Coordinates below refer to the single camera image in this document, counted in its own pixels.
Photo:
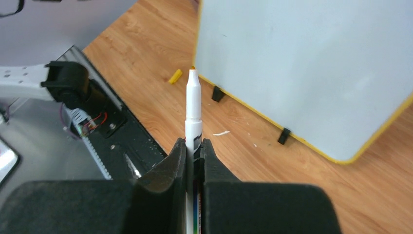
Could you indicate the yellow framed whiteboard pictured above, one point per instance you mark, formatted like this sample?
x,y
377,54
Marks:
x,y
335,73

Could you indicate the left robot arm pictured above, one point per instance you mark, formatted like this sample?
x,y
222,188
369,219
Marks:
x,y
60,81

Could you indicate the white marker pen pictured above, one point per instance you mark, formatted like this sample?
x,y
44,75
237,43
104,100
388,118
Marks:
x,y
193,140

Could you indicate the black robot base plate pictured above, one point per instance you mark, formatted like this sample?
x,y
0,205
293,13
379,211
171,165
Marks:
x,y
121,147

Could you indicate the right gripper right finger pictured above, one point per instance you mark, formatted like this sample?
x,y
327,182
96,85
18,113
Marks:
x,y
232,206

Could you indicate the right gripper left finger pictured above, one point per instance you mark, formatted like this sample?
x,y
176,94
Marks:
x,y
151,204

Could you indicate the yellow marker cap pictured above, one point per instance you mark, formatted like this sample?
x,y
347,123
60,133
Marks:
x,y
175,77

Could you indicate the white paper scrap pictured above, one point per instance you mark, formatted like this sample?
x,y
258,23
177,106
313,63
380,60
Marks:
x,y
222,133

